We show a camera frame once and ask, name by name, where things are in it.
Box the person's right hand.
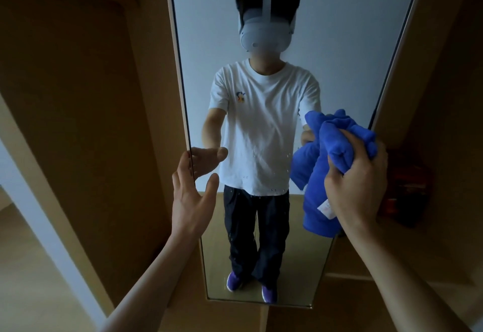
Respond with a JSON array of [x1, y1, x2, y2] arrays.
[[324, 130, 389, 234]]

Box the blue microfibre cloth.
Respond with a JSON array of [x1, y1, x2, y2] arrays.
[[290, 108, 378, 238]]

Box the person's left forearm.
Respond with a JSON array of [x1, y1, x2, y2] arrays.
[[100, 231, 204, 332]]

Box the person's left hand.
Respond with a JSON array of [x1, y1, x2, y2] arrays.
[[172, 150, 220, 240]]

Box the red box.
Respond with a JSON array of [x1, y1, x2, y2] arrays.
[[381, 154, 431, 215]]

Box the small black pouch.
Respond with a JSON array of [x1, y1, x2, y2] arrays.
[[390, 205, 422, 229]]

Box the tall framed mirror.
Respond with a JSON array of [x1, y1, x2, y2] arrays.
[[163, 0, 431, 309]]

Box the wooden wardrobe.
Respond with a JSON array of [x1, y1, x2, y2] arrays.
[[0, 0, 483, 332]]

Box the person's right forearm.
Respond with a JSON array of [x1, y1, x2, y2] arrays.
[[341, 222, 470, 332]]

